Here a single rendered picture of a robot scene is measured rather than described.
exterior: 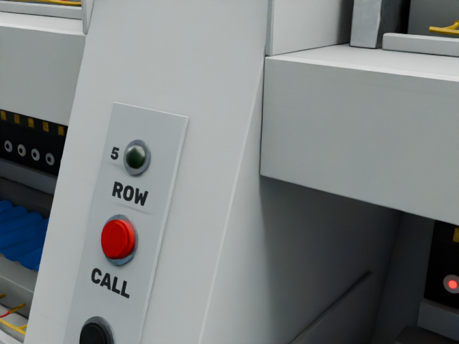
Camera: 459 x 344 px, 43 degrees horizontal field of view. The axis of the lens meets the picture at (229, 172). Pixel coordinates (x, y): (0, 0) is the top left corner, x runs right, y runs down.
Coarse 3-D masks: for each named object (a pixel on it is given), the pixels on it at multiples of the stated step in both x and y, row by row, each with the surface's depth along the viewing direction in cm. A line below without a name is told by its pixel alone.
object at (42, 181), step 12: (0, 168) 56; (12, 168) 55; (24, 168) 54; (24, 180) 55; (36, 180) 53; (48, 180) 52; (48, 192) 53; (0, 312) 39; (0, 324) 37; (12, 324) 37; (24, 324) 38; (12, 336) 36; (24, 336) 36
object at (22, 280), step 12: (0, 264) 40; (12, 264) 40; (0, 276) 39; (12, 276) 38; (24, 276) 38; (36, 276) 39; (0, 288) 39; (12, 288) 38; (24, 288) 37; (0, 300) 39; (12, 300) 38; (24, 300) 38; (12, 312) 37; (24, 312) 38
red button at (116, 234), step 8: (112, 224) 24; (120, 224) 24; (104, 232) 24; (112, 232) 24; (120, 232) 23; (128, 232) 23; (104, 240) 24; (112, 240) 24; (120, 240) 23; (128, 240) 23; (104, 248) 24; (112, 248) 23; (120, 248) 23; (128, 248) 23; (112, 256) 23; (120, 256) 23
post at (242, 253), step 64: (128, 0) 25; (192, 0) 23; (256, 0) 21; (128, 64) 25; (192, 64) 23; (256, 64) 21; (192, 128) 22; (256, 128) 22; (64, 192) 26; (192, 192) 22; (256, 192) 23; (320, 192) 27; (64, 256) 26; (192, 256) 22; (256, 256) 24; (320, 256) 29; (384, 256) 37; (64, 320) 26; (192, 320) 22; (256, 320) 25
